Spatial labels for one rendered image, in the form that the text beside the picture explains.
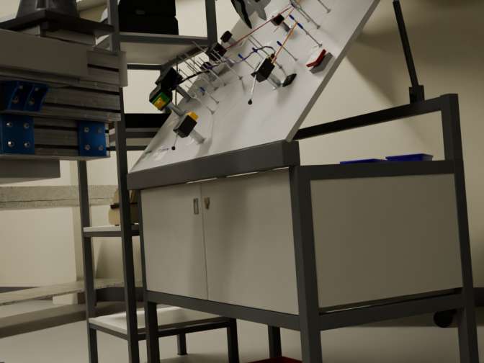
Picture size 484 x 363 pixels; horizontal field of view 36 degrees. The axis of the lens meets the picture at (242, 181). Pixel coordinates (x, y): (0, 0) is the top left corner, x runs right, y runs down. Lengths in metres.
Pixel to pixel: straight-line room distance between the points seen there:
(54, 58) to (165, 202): 1.25
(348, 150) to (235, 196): 2.94
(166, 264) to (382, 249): 0.96
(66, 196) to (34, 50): 3.67
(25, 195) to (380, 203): 3.22
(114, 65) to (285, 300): 0.77
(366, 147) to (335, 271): 3.11
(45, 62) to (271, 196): 0.79
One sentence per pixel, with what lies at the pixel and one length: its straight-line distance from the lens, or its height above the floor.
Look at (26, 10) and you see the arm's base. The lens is 1.86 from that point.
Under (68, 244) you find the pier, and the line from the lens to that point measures 6.52.
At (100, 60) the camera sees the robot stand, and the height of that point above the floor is 1.08.
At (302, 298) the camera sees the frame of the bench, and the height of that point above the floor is 0.45.
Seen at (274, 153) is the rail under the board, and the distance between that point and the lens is 2.01.
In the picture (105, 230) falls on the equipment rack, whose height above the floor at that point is 0.65.
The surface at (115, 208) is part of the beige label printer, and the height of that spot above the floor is 0.73.
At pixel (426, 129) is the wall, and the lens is 4.97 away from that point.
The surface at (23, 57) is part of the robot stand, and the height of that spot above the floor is 1.02.
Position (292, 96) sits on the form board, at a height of 1.00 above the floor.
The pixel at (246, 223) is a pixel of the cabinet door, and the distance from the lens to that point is 2.24.
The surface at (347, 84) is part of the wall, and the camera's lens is 5.21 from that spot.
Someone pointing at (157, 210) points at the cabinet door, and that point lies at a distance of 2.86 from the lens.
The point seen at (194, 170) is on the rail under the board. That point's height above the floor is 0.83.
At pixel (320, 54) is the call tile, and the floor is 1.11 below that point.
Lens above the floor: 0.69
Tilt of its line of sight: 2 degrees up
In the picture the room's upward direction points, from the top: 4 degrees counter-clockwise
